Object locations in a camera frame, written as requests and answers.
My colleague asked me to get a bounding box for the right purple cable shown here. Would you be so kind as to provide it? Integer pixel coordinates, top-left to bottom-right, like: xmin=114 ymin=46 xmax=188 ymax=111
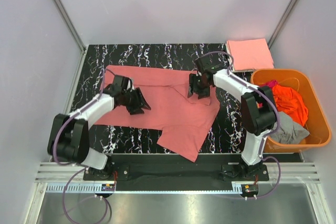
xmin=201 ymin=50 xmax=283 ymax=200

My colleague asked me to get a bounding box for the magenta t shirt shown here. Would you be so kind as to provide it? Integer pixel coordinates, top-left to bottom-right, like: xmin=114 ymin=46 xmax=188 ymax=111
xmin=261 ymin=80 xmax=278 ymax=89

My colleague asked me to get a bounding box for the salmon red t shirt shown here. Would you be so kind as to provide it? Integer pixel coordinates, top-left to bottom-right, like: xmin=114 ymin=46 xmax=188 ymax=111
xmin=96 ymin=65 xmax=220 ymax=162

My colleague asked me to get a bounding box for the grey t shirt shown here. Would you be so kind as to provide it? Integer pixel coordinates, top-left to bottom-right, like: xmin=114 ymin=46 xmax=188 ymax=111
xmin=270 ymin=112 xmax=310 ymax=144

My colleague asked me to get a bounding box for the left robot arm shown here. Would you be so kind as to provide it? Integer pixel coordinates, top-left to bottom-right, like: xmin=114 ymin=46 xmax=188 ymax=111
xmin=47 ymin=75 xmax=151 ymax=175

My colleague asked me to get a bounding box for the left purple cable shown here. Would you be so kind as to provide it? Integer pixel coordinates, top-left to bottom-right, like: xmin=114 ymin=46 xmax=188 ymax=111
xmin=52 ymin=68 xmax=113 ymax=223

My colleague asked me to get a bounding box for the orange t shirt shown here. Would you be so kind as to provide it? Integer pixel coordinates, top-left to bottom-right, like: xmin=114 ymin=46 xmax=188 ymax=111
xmin=272 ymin=84 xmax=309 ymax=126

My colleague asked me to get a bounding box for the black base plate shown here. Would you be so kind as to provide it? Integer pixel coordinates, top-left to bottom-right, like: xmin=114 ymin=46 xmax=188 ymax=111
xmin=82 ymin=153 xmax=271 ymax=183

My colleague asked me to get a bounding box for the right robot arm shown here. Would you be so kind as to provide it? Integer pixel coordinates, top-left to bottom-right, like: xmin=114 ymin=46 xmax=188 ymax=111
xmin=187 ymin=53 xmax=280 ymax=180

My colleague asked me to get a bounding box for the purple cable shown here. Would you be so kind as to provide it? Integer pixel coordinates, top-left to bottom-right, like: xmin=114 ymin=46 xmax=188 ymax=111
xmin=201 ymin=50 xmax=283 ymax=200
xmin=52 ymin=68 xmax=113 ymax=223

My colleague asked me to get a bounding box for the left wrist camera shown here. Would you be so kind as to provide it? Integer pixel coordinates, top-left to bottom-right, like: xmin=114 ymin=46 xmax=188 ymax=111
xmin=126 ymin=78 xmax=135 ymax=91

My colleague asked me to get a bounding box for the orange plastic basket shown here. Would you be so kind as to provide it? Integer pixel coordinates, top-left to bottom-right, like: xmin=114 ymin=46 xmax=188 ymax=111
xmin=250 ymin=69 xmax=331 ymax=153

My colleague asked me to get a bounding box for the folded light pink t shirt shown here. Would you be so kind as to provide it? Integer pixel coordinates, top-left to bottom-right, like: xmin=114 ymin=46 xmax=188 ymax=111
xmin=226 ymin=38 xmax=274 ymax=71

